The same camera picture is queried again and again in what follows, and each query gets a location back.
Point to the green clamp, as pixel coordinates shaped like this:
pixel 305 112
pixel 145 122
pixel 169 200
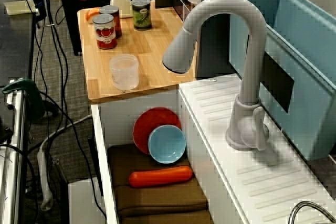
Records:
pixel 29 90

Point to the white toy sink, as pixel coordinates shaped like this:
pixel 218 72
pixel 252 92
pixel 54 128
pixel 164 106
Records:
pixel 223 176

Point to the orange toy bread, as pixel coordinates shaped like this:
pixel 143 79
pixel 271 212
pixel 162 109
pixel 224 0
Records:
pixel 90 15

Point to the light blue bowl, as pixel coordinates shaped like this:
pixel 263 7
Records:
pixel 166 144

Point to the black equipment cabinet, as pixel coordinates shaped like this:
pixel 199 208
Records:
pixel 78 11

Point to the white box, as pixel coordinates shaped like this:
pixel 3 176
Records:
pixel 84 203

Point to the gray toy faucet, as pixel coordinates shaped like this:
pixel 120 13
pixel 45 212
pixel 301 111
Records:
pixel 249 77

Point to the yellow paper note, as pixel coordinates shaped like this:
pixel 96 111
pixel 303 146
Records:
pixel 18 7

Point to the brown folded cloth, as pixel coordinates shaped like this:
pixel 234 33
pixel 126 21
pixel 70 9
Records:
pixel 157 200

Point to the orange carrot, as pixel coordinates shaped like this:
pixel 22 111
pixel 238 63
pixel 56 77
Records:
pixel 160 176

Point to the white power strip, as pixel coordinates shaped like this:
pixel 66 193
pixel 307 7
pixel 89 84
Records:
pixel 43 176

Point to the green pea label can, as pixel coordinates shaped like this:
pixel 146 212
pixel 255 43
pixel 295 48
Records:
pixel 141 16

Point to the orange label can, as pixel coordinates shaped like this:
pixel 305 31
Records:
pixel 117 22

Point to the clear plastic cup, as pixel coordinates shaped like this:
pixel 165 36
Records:
pixel 123 74

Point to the wooden countertop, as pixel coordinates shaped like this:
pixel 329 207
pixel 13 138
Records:
pixel 155 48

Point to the dark gray desk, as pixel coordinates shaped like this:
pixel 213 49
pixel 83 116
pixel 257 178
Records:
pixel 13 45

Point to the tomato label can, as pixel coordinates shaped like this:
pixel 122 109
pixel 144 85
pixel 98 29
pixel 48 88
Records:
pixel 105 35

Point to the metal frame rail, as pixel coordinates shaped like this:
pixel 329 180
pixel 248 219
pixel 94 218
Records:
pixel 14 155

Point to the black vertical panel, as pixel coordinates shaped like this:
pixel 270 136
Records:
pixel 218 51

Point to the red plate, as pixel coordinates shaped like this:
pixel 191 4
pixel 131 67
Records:
pixel 149 124

